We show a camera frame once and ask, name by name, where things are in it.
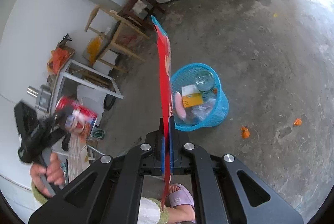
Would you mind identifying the red drink can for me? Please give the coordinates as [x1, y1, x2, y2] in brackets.
[55, 96, 97, 139]

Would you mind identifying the red snack bag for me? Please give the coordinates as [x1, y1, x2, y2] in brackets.
[151, 16, 173, 209]

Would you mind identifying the green clear plastic bottle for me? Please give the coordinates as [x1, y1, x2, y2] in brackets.
[195, 70, 215, 92]

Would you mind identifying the yellow white cardboard box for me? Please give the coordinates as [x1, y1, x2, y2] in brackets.
[181, 84, 203, 108]

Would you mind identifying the clear plastic cake bag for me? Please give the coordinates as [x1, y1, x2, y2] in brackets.
[186, 98, 216, 123]

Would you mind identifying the blue plastic trash basket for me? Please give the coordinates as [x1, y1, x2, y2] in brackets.
[172, 63, 229, 132]

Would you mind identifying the person's left hand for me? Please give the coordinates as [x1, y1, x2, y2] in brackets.
[30, 153, 65, 198]

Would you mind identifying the steel cooking pot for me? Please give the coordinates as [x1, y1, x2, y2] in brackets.
[27, 84, 52, 113]

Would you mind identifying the tiled ginkgo pattern dining table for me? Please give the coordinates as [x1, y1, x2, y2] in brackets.
[52, 135, 90, 183]

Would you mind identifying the white metal shelf table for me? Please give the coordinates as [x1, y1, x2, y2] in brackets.
[48, 58, 123, 115]

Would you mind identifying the purple slipper foot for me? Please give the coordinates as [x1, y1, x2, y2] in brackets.
[166, 183, 196, 223]

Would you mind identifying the orange peel scrap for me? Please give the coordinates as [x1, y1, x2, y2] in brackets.
[241, 126, 250, 139]
[293, 118, 302, 127]

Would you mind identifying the orange plastic bag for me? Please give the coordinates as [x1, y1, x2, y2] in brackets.
[47, 47, 70, 74]

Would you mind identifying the yellow bag under shelf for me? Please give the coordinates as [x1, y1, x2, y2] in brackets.
[87, 36, 103, 64]

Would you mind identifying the wooden chair black seat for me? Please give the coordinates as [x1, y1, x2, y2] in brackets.
[84, 5, 149, 73]

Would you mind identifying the dark wooden stool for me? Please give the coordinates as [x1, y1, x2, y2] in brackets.
[118, 0, 165, 31]

